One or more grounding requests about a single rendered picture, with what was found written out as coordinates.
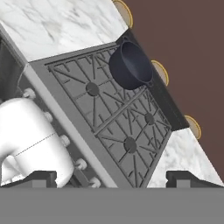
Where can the white rounded bulky shape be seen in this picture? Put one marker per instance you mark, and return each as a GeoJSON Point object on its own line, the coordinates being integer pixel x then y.
{"type": "Point", "coordinates": [32, 137]}

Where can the white stove knob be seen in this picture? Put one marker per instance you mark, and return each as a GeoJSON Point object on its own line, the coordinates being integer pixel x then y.
{"type": "Point", "coordinates": [81, 164]}
{"type": "Point", "coordinates": [29, 93]}
{"type": "Point", "coordinates": [65, 141]}
{"type": "Point", "coordinates": [95, 182]}
{"type": "Point", "coordinates": [48, 117]}

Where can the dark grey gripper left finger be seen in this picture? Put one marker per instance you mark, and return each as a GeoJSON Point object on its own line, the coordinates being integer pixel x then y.
{"type": "Point", "coordinates": [43, 179]}

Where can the grey stove with black grates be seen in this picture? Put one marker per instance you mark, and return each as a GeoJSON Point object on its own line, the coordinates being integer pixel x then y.
{"type": "Point", "coordinates": [116, 116]}

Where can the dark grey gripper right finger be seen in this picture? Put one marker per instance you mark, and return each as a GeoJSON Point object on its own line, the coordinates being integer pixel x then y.
{"type": "Point", "coordinates": [178, 179]}

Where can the beige round gold-rimmed disc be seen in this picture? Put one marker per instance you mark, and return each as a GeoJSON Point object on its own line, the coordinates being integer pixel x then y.
{"type": "Point", "coordinates": [162, 71]}
{"type": "Point", "coordinates": [194, 126]}
{"type": "Point", "coordinates": [124, 11]}

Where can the dark blue pot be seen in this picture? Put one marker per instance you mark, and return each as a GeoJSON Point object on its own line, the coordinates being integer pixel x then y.
{"type": "Point", "coordinates": [128, 68]}

